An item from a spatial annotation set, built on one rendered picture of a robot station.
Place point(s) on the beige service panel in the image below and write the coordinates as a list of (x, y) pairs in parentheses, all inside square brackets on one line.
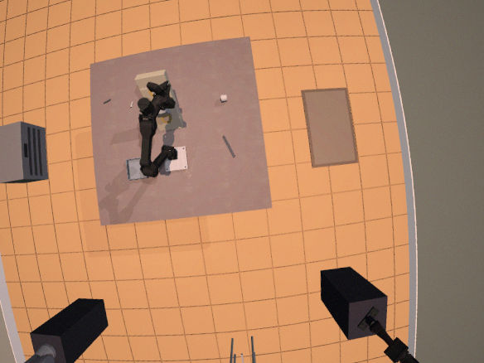
[(169, 121)]

